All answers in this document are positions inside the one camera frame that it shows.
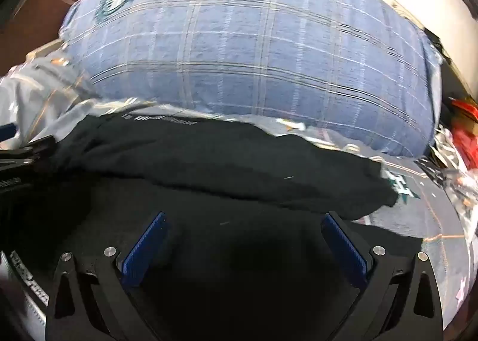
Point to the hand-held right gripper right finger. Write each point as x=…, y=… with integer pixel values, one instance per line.
x=345, y=247

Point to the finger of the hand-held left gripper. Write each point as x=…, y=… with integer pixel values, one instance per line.
x=37, y=148

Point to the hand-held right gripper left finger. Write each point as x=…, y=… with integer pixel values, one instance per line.
x=143, y=251

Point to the black pants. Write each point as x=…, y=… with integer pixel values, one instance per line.
x=224, y=176

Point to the grey printed bed sheet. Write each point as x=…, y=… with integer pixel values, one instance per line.
x=429, y=221

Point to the red plastic bag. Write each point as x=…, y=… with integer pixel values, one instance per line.
x=465, y=131

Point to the blue plaid pillow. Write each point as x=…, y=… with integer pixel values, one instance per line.
x=261, y=46

